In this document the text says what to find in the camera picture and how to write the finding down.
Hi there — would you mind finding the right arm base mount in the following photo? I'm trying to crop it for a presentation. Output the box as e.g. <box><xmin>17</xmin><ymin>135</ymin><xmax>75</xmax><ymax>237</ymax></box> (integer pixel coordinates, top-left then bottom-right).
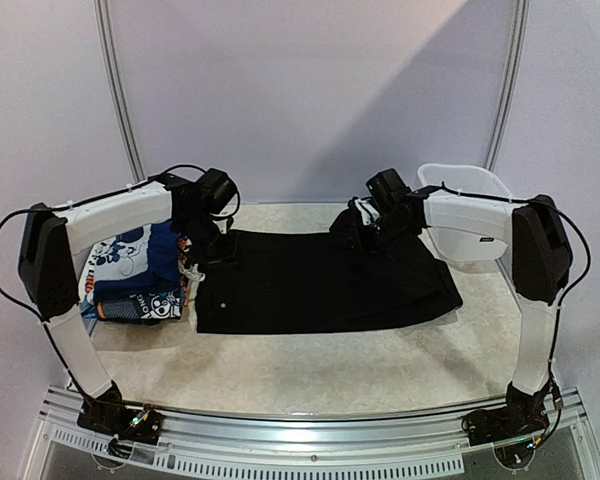
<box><xmin>461</xmin><ymin>376</ymin><xmax>563</xmax><ymax>471</ymax></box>

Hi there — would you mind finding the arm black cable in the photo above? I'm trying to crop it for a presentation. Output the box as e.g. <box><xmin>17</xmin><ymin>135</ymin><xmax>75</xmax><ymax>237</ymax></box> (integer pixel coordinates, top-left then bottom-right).
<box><xmin>0</xmin><ymin>163</ymin><xmax>244</xmax><ymax>391</ymax></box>
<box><xmin>439</xmin><ymin>182</ymin><xmax>592</xmax><ymax>401</ymax></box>

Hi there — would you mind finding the white plastic basket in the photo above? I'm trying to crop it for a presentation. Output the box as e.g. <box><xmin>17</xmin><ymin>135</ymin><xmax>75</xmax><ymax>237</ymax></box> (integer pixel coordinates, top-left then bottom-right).
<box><xmin>417</xmin><ymin>163</ymin><xmax>513</xmax><ymax>262</ymax></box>

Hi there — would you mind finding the black garment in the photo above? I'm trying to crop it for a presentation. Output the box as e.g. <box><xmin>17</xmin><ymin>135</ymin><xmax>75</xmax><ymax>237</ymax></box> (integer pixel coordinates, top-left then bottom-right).
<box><xmin>194</xmin><ymin>230</ymin><xmax>463</xmax><ymax>335</ymax></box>

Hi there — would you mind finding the left wall aluminium profile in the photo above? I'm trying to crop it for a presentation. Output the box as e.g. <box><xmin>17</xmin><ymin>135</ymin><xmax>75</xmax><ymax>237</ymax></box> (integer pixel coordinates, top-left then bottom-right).
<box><xmin>93</xmin><ymin>0</ymin><xmax>146</xmax><ymax>181</ymax></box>

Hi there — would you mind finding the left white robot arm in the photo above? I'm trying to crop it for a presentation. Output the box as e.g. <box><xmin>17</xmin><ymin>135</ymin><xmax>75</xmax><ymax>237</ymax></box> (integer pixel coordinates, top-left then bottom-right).
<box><xmin>18</xmin><ymin>168</ymin><xmax>241</xmax><ymax>434</ymax></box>

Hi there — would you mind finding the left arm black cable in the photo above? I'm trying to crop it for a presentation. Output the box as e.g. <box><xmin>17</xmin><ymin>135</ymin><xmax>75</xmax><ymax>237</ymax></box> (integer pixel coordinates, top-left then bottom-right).
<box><xmin>0</xmin><ymin>163</ymin><xmax>244</xmax><ymax>391</ymax></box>

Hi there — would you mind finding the navy blue t-shirt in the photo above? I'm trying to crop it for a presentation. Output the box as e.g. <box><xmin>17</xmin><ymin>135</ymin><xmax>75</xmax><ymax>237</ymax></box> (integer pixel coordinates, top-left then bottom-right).
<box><xmin>81</xmin><ymin>222</ymin><xmax>183</xmax><ymax>304</ymax></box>

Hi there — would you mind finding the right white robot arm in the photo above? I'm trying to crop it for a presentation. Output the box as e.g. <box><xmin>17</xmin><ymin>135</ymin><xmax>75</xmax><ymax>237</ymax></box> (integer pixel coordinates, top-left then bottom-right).
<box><xmin>345</xmin><ymin>163</ymin><xmax>573</xmax><ymax>436</ymax></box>

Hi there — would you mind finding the aluminium front rail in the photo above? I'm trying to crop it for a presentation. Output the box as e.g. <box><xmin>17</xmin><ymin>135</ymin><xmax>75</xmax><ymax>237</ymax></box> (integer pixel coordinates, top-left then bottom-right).
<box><xmin>23</xmin><ymin>387</ymin><xmax>600</xmax><ymax>479</ymax></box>

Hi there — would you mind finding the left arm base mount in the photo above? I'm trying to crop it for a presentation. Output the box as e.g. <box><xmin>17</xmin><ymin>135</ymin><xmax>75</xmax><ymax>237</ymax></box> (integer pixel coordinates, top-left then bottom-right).
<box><xmin>77</xmin><ymin>382</ymin><xmax>164</xmax><ymax>460</ymax></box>

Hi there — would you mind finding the wall aluminium profile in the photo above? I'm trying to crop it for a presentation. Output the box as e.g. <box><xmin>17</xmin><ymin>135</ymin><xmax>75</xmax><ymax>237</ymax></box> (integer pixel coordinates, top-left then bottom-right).
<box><xmin>484</xmin><ymin>0</ymin><xmax>530</xmax><ymax>171</ymax></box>
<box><xmin>93</xmin><ymin>0</ymin><xmax>146</xmax><ymax>181</ymax></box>

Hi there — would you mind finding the white drawstring cord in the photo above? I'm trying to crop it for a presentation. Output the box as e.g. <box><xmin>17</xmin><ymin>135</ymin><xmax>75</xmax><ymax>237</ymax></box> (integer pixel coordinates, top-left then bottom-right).
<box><xmin>178</xmin><ymin>262</ymin><xmax>206</xmax><ymax>301</ymax></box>

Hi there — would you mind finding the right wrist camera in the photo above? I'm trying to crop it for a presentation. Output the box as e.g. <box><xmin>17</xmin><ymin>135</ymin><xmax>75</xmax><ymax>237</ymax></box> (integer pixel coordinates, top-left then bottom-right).
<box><xmin>347</xmin><ymin>197</ymin><xmax>381</xmax><ymax>226</ymax></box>

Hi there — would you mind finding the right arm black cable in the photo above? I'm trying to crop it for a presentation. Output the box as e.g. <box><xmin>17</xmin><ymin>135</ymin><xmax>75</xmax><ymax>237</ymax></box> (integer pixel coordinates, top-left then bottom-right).
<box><xmin>439</xmin><ymin>182</ymin><xmax>592</xmax><ymax>401</ymax></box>

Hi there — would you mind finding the right wall aluminium profile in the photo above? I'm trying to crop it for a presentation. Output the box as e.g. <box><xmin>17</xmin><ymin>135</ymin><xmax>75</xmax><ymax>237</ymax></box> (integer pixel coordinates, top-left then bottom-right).
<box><xmin>484</xmin><ymin>0</ymin><xmax>530</xmax><ymax>171</ymax></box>

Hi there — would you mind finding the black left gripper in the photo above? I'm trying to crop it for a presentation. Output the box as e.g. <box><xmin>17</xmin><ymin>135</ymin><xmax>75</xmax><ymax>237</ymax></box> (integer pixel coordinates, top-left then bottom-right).
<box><xmin>177</xmin><ymin>211</ymin><xmax>246</xmax><ymax>276</ymax></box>

